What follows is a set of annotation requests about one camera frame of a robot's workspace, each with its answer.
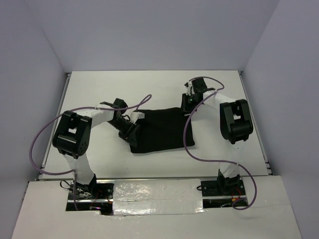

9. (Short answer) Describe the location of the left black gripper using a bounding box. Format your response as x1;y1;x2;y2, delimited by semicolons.
107;117;140;148

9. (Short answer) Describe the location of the black long sleeve shirt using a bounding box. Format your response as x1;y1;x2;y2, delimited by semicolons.
130;107;195;154

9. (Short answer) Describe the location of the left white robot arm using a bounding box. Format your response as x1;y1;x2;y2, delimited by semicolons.
52;98;145;198

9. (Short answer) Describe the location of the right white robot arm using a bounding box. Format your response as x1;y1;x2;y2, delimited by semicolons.
181;77;254;196

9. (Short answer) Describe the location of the glossy white tape sheet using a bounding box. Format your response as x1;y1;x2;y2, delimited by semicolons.
113;179;204;216

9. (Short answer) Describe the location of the white front board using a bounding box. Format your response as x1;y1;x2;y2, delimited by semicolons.
12;176;301;239

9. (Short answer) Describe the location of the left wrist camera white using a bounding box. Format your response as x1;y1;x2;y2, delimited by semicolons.
130;112;145;123

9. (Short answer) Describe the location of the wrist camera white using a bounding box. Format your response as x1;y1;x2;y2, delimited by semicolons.
184;81;195;96
130;112;145;123

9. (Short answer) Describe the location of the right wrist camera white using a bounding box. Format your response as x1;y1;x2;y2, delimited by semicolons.
184;81;195;96

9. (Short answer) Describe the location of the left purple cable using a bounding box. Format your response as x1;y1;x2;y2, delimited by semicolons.
29;94;153;211

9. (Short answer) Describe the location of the purple cable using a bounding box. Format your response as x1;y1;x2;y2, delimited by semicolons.
29;94;153;211
183;77;258;211

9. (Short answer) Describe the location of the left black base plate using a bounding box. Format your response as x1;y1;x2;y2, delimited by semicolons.
75;183;114;200

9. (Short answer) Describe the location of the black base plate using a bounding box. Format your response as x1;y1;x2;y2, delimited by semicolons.
196;180;245;197
75;183;114;200

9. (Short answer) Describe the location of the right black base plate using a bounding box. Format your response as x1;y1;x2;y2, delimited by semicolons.
196;180;245;197

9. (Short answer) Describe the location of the aluminium table edge rail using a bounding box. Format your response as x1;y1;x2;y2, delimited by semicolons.
238;71;274;175

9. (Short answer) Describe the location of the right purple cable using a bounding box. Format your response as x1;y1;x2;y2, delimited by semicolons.
183;77;258;211

